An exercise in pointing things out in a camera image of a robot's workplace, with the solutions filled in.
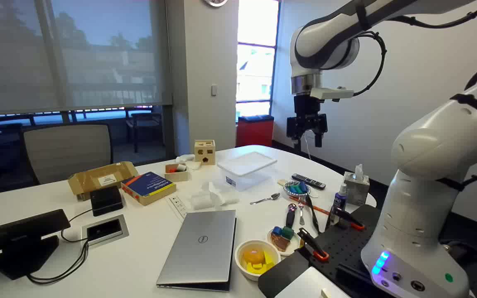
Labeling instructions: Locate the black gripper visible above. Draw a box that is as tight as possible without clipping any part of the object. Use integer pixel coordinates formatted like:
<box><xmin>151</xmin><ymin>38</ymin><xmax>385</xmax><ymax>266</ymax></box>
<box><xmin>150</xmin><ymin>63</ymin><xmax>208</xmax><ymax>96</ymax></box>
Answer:
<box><xmin>287</xmin><ymin>94</ymin><xmax>328</xmax><ymax>150</ymax></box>

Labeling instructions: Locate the white napkin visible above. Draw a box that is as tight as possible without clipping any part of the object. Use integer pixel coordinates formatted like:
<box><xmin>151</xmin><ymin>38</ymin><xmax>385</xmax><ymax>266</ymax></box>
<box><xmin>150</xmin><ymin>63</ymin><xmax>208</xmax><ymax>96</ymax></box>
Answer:
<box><xmin>191</xmin><ymin>182</ymin><xmax>239</xmax><ymax>210</ymax></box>

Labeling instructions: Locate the silver laptop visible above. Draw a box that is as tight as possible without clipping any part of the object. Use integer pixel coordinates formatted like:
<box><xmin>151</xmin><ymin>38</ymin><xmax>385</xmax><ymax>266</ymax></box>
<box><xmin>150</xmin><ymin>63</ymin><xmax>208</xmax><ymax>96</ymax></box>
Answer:
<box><xmin>158</xmin><ymin>210</ymin><xmax>237</xmax><ymax>289</ymax></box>

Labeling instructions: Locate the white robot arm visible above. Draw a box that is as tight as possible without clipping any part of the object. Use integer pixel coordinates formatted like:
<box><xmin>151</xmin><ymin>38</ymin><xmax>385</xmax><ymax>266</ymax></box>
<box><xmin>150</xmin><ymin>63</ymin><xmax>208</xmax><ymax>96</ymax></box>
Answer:
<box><xmin>287</xmin><ymin>0</ymin><xmax>477</xmax><ymax>298</ymax></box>

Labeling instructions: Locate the black remote control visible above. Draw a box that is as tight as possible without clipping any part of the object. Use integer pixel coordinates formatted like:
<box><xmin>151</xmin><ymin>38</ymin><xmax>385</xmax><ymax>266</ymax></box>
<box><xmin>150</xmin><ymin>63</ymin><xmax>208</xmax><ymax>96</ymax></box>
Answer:
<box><xmin>292</xmin><ymin>174</ymin><xmax>327</xmax><ymax>190</ymax></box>

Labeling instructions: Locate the blue patterned bowl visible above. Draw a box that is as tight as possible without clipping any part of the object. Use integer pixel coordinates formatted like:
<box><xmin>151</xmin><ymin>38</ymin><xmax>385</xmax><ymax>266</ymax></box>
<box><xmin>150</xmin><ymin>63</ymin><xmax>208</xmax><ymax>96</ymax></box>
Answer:
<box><xmin>284</xmin><ymin>182</ymin><xmax>310</xmax><ymax>198</ymax></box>

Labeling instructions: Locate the black marker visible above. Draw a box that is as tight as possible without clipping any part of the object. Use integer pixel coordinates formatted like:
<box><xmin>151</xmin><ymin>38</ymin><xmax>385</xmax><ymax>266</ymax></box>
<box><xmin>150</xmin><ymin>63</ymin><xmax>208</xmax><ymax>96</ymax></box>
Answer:
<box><xmin>305</xmin><ymin>195</ymin><xmax>322</xmax><ymax>235</ymax></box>

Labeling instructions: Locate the orange marker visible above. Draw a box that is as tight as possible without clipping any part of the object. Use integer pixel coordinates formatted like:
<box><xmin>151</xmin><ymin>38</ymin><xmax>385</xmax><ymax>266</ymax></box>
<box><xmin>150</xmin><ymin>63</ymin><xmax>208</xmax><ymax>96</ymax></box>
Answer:
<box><xmin>299</xmin><ymin>200</ymin><xmax>330</xmax><ymax>215</ymax></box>

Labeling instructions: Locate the metal spoon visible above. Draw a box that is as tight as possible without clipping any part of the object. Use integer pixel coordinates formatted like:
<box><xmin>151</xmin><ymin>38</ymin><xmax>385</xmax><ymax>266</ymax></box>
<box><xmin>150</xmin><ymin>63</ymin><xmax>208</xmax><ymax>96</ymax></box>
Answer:
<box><xmin>251</xmin><ymin>193</ymin><xmax>280</xmax><ymax>205</ymax></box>

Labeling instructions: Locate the small spray bottle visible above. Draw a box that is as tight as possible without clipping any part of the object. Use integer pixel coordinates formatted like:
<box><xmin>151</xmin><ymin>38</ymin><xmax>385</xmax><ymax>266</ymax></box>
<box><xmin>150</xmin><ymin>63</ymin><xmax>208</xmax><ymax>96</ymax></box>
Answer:
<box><xmin>330</xmin><ymin>192</ymin><xmax>347</xmax><ymax>227</ymax></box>

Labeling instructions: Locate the silver tissue box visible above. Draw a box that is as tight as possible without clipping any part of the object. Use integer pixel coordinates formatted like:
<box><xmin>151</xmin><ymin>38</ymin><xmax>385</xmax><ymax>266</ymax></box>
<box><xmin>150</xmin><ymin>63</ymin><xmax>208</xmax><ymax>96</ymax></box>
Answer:
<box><xmin>345</xmin><ymin>164</ymin><xmax>370</xmax><ymax>205</ymax></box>

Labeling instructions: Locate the black orange clamp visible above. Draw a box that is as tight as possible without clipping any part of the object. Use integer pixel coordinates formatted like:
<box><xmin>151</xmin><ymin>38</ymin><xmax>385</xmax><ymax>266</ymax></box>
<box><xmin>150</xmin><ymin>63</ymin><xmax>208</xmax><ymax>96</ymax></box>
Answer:
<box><xmin>335</xmin><ymin>208</ymin><xmax>367</xmax><ymax>232</ymax></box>
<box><xmin>299</xmin><ymin>227</ymin><xmax>330</xmax><ymax>263</ymax></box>

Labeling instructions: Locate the wooden cube with holes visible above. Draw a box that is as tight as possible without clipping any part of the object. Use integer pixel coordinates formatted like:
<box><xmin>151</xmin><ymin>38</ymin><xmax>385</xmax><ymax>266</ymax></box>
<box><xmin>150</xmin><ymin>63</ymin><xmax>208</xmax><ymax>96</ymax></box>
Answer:
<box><xmin>194</xmin><ymin>139</ymin><xmax>216</xmax><ymax>165</ymax></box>

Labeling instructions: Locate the black mounting board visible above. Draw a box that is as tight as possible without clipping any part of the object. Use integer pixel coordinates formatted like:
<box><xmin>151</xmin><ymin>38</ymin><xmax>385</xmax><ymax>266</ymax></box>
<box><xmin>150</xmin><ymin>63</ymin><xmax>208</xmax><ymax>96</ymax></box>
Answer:
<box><xmin>259</xmin><ymin>205</ymin><xmax>393</xmax><ymax>298</ymax></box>

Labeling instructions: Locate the white bowl with yellow fruit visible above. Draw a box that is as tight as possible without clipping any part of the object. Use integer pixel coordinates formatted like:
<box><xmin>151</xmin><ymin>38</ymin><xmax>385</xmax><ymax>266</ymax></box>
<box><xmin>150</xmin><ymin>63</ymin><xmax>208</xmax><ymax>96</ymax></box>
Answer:
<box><xmin>236</xmin><ymin>240</ymin><xmax>280</xmax><ymax>281</ymax></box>

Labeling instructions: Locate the blue and yellow book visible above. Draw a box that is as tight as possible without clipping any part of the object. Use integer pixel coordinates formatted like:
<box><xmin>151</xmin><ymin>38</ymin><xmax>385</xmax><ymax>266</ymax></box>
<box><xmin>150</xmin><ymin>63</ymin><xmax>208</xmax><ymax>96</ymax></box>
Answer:
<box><xmin>121</xmin><ymin>172</ymin><xmax>178</xmax><ymax>205</ymax></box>

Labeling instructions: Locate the cardboard box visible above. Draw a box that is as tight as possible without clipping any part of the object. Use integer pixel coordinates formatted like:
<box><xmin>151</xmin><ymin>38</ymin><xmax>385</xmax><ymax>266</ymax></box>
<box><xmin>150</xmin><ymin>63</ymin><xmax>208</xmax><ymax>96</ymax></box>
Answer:
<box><xmin>68</xmin><ymin>162</ymin><xmax>138</xmax><ymax>200</ymax></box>

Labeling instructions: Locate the black small box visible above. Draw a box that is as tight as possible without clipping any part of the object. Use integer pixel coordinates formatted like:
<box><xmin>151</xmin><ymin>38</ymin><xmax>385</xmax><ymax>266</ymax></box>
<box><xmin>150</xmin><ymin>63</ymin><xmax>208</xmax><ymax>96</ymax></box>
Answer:
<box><xmin>92</xmin><ymin>187</ymin><xmax>123</xmax><ymax>217</ymax></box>

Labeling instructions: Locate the grey office chair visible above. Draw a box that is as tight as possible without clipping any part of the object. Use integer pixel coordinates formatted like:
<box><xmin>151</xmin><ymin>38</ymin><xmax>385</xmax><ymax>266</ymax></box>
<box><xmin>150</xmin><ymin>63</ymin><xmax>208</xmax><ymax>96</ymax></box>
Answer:
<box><xmin>22</xmin><ymin>122</ymin><xmax>113</xmax><ymax>183</ymax></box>

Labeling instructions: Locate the black handled tool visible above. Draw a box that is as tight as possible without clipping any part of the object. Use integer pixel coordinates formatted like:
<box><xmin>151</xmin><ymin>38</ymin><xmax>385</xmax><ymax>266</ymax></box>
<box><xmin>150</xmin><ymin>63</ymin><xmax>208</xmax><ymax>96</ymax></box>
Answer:
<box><xmin>285</xmin><ymin>203</ymin><xmax>297</xmax><ymax>228</ymax></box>

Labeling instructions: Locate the wall clock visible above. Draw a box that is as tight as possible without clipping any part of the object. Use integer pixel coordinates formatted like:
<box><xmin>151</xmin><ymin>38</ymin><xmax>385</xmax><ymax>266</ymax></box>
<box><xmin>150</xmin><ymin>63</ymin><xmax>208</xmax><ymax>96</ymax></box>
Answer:
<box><xmin>204</xmin><ymin>0</ymin><xmax>229</xmax><ymax>8</ymax></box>

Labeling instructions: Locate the black cable bundle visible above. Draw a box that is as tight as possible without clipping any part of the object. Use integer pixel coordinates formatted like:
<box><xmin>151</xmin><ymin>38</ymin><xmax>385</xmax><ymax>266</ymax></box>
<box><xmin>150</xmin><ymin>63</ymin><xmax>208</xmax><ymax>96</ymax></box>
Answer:
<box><xmin>25</xmin><ymin>207</ymin><xmax>95</xmax><ymax>286</ymax></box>

